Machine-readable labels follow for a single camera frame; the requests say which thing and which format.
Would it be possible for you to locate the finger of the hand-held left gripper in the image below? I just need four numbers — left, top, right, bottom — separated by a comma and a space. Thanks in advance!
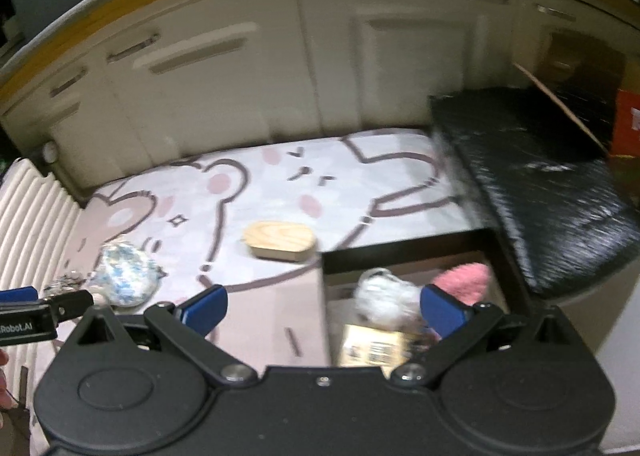
0, 287, 39, 309
47, 290, 96, 323

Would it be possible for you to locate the red beer carton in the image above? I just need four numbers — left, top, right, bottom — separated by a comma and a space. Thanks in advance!
610, 88, 640, 158

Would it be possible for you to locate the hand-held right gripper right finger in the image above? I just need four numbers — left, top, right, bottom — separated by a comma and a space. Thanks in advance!
390, 285, 583, 389

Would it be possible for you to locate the cream cabinet door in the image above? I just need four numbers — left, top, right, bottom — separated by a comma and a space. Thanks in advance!
520, 0, 626, 93
295, 0, 527, 138
0, 61, 120, 192
107, 0, 302, 173

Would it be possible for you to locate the black cardboard box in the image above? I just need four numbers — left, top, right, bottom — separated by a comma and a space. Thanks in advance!
319, 230, 508, 369

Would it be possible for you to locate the oval wooden block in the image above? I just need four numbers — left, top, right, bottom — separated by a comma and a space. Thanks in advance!
243, 220, 317, 263

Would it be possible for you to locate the white yarn ball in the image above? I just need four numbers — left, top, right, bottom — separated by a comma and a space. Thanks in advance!
354, 268, 423, 327

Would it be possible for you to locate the person's left hand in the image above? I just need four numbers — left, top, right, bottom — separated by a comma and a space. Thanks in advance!
0, 350, 11, 411

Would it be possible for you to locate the floral drawstring pouch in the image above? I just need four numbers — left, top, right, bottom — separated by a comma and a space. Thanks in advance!
92, 242, 162, 308

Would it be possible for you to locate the cartoon bear printed blanket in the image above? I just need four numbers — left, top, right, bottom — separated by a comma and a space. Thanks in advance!
27, 128, 483, 456

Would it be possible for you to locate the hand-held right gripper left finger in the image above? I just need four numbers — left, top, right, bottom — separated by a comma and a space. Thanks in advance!
65, 285, 258, 389

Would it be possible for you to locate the black plastic-wrapped cushion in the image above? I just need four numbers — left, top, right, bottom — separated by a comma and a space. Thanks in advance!
429, 86, 637, 301

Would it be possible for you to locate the pink crochet doll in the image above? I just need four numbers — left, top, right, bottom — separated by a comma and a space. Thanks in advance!
431, 262, 491, 309

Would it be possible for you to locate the white ribbed board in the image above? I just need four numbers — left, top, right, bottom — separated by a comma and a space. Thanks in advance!
0, 158, 83, 298

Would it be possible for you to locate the yellow card packet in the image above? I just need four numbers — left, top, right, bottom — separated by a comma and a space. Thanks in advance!
337, 322, 407, 368

